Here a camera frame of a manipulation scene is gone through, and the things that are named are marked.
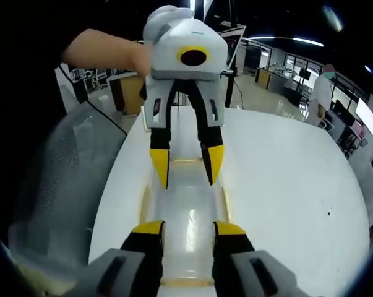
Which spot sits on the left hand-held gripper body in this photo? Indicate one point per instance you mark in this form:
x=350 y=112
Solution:
x=174 y=34

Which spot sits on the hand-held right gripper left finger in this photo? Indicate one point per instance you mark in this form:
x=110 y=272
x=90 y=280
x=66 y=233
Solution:
x=133 y=266

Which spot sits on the bright computer monitor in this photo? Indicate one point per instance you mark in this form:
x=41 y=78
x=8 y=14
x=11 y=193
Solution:
x=366 y=116

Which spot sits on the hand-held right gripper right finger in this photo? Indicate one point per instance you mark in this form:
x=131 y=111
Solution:
x=242 y=269

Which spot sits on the large wooden cabinet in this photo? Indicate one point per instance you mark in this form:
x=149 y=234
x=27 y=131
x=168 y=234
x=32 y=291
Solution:
x=127 y=92

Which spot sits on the black laptop stand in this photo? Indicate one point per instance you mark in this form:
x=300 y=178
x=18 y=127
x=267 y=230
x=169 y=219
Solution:
x=231 y=88

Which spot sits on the small wooden cabinet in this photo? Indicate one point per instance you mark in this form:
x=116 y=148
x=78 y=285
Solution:
x=263 y=79

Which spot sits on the grey mesh chair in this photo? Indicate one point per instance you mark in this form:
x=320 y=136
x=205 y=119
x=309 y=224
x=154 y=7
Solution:
x=59 y=173

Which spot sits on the clear box with yellow rim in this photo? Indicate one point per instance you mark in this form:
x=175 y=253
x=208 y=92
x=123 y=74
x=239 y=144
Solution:
x=189 y=198

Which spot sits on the ceiling light strip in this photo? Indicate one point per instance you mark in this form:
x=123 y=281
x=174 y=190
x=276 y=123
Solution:
x=285 y=39

